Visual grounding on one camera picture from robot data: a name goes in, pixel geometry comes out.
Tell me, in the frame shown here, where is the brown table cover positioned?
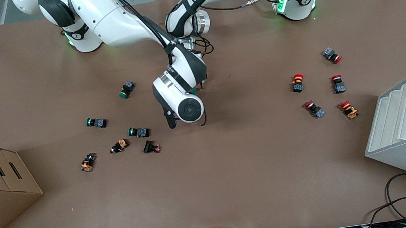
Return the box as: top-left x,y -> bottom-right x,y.
0,0 -> 406,228

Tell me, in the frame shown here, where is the red emergency stop button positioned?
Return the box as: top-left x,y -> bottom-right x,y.
303,99 -> 326,120
331,74 -> 347,95
339,99 -> 360,121
322,46 -> 343,65
290,73 -> 306,94

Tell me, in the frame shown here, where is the black red-tipped switch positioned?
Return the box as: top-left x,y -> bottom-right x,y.
142,138 -> 162,155

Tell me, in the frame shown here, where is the green push button switch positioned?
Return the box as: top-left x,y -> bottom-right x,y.
118,80 -> 137,100
127,125 -> 150,140
85,115 -> 108,131

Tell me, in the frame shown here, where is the black orange selector switch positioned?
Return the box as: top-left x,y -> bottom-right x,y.
79,152 -> 98,174
109,138 -> 130,155

